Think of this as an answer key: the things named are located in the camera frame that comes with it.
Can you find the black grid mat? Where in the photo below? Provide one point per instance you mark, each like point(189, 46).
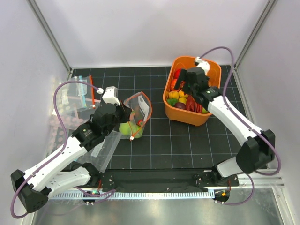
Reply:
point(165, 143)

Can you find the red toy lobster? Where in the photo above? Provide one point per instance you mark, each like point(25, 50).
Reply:
point(192, 106)

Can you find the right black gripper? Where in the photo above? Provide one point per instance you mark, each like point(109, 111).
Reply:
point(182, 76)

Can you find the slotted cable duct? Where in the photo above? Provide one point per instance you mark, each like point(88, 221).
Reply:
point(78, 195)

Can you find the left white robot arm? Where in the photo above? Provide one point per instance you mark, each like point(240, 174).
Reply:
point(36, 185)

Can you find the green apple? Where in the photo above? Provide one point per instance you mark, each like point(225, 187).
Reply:
point(126, 128)
point(136, 131)

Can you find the red chili pepper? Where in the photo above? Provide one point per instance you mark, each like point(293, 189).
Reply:
point(140, 122)

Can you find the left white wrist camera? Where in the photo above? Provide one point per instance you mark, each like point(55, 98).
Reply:
point(109, 95)

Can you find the dark purple plum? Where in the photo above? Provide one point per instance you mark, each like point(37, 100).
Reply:
point(180, 105)

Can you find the aluminium frame post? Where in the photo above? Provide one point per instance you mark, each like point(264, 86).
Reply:
point(256, 29)
point(46, 28)

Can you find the green bell pepper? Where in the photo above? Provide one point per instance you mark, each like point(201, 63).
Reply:
point(172, 102)

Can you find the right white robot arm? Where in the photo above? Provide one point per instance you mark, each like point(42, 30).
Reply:
point(257, 146)

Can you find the small orange pumpkin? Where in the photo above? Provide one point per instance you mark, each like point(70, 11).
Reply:
point(174, 84)

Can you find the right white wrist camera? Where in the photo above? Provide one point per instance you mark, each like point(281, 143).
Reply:
point(204, 65)

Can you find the clear bag white label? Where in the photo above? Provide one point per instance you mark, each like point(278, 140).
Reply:
point(101, 155)

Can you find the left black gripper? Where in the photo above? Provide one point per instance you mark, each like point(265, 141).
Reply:
point(125, 111)

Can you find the green pear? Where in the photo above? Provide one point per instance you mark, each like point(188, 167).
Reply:
point(204, 111)

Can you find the peach fruit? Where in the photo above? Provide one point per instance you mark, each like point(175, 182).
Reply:
point(132, 115)

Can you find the yellow orange fruit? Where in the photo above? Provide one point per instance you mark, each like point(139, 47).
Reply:
point(174, 95)

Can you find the aluminium front rail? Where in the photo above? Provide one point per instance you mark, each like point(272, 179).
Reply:
point(260, 181)

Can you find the orange zipper clear bag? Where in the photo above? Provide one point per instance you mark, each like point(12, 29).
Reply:
point(141, 104)

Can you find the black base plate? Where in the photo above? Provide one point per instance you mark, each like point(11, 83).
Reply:
point(159, 180)

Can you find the green apple top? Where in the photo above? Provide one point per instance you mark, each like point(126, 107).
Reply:
point(126, 128)

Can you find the right aluminium frame post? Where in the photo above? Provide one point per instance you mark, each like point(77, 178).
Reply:
point(256, 29)

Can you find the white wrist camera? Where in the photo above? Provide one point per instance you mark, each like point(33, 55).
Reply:
point(204, 65)
point(109, 95)

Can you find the left aluminium frame post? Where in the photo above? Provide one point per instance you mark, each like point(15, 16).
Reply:
point(46, 28)

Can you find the orange plastic basket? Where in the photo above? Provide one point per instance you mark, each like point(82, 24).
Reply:
point(181, 115)

